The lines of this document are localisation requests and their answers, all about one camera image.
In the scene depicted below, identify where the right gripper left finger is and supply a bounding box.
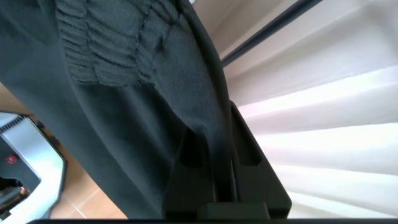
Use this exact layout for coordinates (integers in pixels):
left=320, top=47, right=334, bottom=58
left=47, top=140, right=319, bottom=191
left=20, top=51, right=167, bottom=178
left=161, top=128, right=217, bottom=220

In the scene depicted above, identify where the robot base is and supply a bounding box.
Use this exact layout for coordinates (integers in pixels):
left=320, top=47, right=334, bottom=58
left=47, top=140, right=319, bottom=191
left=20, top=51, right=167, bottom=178
left=0, top=111, right=68, bottom=220

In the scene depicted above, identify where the black clothes rack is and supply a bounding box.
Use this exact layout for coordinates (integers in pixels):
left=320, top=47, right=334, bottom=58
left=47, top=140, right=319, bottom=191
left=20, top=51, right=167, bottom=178
left=220, top=0, right=324, bottom=68

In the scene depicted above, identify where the black garment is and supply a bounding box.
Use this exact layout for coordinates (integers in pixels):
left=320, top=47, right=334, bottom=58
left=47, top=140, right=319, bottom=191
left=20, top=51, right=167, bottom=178
left=0, top=0, right=234, bottom=220

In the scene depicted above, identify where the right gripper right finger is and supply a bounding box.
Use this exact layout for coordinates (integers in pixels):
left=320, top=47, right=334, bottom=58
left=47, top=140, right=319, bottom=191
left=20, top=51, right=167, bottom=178
left=229, top=101, right=292, bottom=220

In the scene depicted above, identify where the beige curtain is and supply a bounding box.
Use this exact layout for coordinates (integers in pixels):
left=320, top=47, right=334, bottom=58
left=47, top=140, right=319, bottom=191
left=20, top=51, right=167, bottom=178
left=192, top=0, right=398, bottom=219

